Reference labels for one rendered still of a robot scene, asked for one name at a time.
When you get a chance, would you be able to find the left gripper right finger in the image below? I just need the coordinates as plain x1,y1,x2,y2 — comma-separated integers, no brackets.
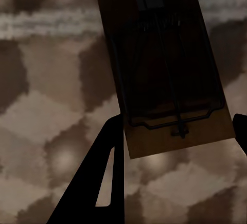
233,114,247,155

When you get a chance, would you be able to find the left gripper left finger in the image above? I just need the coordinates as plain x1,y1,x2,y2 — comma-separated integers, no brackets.
47,114,125,224

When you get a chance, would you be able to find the mousetrap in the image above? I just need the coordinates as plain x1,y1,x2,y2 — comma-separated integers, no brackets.
98,0,236,159

